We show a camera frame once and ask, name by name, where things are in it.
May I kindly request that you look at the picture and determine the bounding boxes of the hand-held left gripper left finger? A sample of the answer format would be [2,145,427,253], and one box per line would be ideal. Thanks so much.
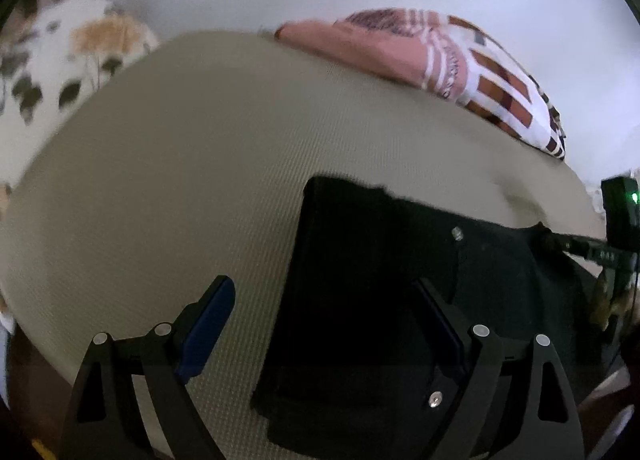
[59,276,236,460]

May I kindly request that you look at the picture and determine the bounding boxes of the person's right hand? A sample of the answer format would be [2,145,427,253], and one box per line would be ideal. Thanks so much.
[591,285,632,331]

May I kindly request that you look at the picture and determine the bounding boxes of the beige bed mat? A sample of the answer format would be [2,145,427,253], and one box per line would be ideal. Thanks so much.
[0,30,608,460]

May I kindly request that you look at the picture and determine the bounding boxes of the black pants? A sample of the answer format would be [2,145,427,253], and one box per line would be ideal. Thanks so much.
[250,175,628,460]

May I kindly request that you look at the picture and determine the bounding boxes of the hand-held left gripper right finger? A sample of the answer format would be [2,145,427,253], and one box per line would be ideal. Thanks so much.
[410,277,586,460]

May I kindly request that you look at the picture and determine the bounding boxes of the floral pillow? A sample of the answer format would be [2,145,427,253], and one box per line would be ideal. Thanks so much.
[0,0,160,221]

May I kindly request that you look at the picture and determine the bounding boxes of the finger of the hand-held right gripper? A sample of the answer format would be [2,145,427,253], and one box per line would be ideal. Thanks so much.
[537,224,609,261]

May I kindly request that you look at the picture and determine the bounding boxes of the pink plaid blanket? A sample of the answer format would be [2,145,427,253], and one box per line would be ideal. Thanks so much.
[274,8,568,161]

